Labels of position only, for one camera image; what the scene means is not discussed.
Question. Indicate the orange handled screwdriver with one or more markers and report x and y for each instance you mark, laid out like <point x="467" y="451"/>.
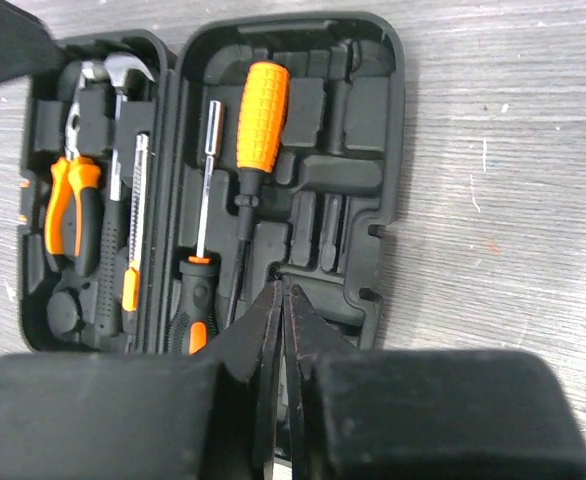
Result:
<point x="261" y="121"/>

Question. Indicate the orange black pliers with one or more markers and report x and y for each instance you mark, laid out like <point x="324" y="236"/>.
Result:
<point x="75" y="180"/>

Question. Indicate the black plastic tool case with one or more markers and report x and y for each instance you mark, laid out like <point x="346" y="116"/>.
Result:
<point x="333" y="186"/>

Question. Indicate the black handled screwdriver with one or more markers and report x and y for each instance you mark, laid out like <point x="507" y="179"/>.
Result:
<point x="193" y="325"/>

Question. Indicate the black handled claw hammer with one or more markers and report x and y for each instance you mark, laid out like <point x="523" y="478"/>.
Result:
<point x="110" y="82"/>

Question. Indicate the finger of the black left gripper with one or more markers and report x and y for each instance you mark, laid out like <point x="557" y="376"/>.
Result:
<point x="26" y="46"/>

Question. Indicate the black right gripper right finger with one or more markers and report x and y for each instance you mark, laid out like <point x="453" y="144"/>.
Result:
<point x="421" y="414"/>

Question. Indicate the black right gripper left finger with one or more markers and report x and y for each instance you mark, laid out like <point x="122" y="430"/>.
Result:
<point x="210" y="415"/>

